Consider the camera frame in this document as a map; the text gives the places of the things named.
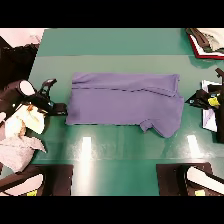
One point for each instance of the black garment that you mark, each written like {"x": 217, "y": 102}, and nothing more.
{"x": 16, "y": 66}

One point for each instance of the cream garment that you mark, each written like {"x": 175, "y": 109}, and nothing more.
{"x": 30, "y": 118}

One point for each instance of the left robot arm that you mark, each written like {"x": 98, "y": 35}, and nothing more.
{"x": 13, "y": 93}

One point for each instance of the pale grey garment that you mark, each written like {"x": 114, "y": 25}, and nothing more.
{"x": 16, "y": 150}

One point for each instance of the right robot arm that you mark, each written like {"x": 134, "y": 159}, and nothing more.
{"x": 203, "y": 176}

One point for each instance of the red garment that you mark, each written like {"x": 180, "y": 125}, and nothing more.
{"x": 201, "y": 53}

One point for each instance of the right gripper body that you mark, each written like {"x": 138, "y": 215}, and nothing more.
{"x": 200, "y": 99}

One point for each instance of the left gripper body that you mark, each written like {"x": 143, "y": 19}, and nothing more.
{"x": 57, "y": 109}

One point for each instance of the dark garment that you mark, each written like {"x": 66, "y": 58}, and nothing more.
{"x": 197, "y": 37}

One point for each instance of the purple T-shirt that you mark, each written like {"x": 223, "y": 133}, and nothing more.
{"x": 123, "y": 103}

